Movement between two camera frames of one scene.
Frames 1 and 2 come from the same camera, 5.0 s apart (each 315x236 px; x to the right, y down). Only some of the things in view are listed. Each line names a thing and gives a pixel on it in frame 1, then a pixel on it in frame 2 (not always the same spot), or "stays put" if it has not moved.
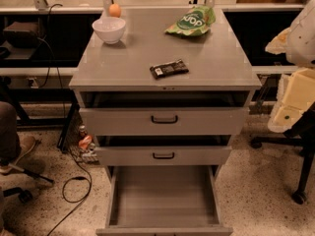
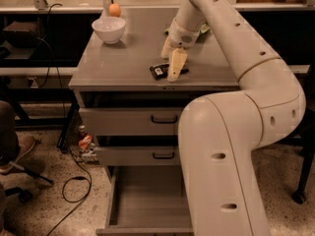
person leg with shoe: (10, 144) stays put
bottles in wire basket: (87, 148) stays put
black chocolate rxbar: (164, 70) stays put
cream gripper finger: (279, 45) → (178, 58)
